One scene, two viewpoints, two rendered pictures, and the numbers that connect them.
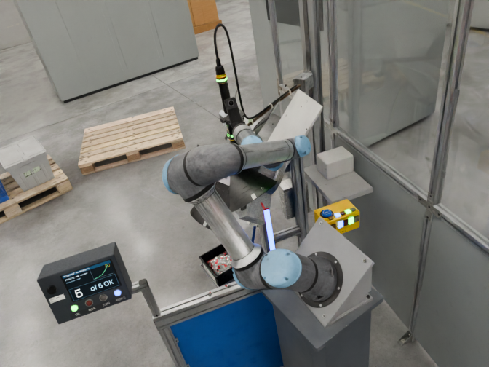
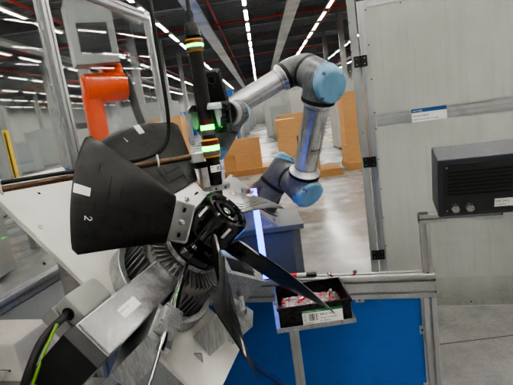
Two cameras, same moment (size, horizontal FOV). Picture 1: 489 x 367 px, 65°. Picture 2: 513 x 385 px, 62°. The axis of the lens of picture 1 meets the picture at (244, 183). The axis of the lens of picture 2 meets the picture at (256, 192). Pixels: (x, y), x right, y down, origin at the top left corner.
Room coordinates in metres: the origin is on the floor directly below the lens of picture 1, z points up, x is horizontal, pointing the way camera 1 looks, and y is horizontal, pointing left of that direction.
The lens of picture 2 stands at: (2.42, 0.59, 1.43)
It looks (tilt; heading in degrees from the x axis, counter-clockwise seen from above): 11 degrees down; 207
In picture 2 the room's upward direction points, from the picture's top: 8 degrees counter-clockwise
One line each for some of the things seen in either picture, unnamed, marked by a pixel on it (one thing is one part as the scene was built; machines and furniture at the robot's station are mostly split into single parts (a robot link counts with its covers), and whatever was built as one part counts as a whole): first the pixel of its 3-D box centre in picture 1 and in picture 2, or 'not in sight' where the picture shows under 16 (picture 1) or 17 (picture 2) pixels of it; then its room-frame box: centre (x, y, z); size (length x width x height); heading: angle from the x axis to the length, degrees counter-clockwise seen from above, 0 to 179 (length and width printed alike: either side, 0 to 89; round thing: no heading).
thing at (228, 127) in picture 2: (237, 128); (219, 116); (1.40, -0.01, 1.44); 0.12 x 0.08 x 0.09; 12
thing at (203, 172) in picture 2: not in sight; (210, 170); (1.52, 0.00, 1.31); 0.09 x 0.07 x 0.10; 137
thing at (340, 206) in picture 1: (336, 219); not in sight; (1.22, -0.35, 1.02); 0.16 x 0.10 x 0.11; 102
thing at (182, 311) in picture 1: (256, 283); (296, 288); (1.14, 0.03, 0.82); 0.90 x 0.04 x 0.08; 102
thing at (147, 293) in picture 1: (149, 298); (425, 243); (1.05, 0.45, 0.96); 0.03 x 0.03 x 0.20; 12
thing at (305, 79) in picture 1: (304, 81); not in sight; (1.97, -0.42, 1.35); 0.10 x 0.07 x 0.09; 137
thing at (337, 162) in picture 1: (333, 161); (6, 351); (1.82, -0.52, 0.92); 0.17 x 0.16 x 0.11; 102
